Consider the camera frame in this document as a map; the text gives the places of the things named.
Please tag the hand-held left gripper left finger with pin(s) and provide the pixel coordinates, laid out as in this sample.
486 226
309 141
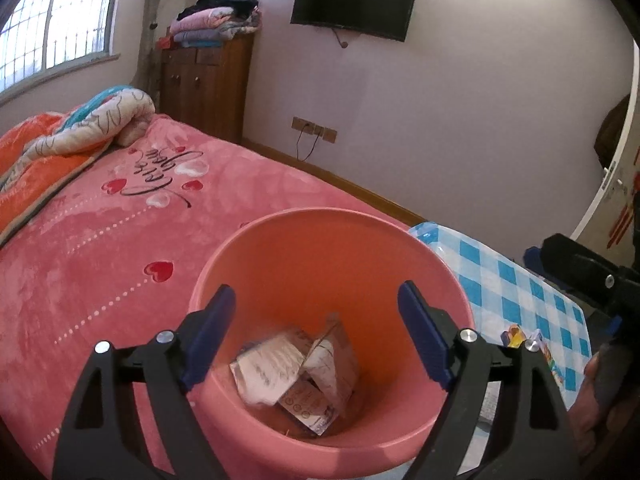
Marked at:
210 335

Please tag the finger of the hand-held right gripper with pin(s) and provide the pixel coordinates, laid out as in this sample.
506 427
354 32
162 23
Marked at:
575 265
617 325

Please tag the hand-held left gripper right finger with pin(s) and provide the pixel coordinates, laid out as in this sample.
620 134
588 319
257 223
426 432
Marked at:
422 335

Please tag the pink plastic bucket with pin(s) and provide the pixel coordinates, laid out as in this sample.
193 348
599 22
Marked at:
310 270

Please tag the person's right hand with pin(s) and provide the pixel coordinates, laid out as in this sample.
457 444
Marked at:
582 400

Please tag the red knot decoration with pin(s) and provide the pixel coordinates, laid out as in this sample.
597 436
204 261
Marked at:
622 220

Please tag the blue white checkered tablecloth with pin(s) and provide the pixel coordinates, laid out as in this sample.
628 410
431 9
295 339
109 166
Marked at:
500 270

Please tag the yellow small packet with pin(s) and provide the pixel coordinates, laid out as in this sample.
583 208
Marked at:
514 336

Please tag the white door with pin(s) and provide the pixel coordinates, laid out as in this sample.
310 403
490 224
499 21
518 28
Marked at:
617 180

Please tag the dark brown hanging cloth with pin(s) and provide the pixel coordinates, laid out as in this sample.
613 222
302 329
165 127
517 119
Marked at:
612 135

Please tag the pink bed blanket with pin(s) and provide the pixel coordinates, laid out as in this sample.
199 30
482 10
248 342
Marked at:
125 220

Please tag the wooden cabinet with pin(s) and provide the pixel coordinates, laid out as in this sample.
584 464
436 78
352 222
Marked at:
210 90

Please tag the orange patterned quilt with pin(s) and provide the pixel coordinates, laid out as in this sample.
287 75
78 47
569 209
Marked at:
50 145

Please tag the sheer curtain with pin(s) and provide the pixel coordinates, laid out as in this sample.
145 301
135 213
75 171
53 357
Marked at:
150 35

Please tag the stack of folded blankets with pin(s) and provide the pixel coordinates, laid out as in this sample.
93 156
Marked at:
210 22

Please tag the dark folded clothes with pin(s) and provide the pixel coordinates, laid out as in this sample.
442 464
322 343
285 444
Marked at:
225 0

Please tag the barred window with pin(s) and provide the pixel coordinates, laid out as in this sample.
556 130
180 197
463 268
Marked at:
65 10

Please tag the wall socket row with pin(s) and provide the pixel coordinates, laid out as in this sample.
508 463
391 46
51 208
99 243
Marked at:
315 129

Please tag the black wall television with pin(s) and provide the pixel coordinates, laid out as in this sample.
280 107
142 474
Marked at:
355 2

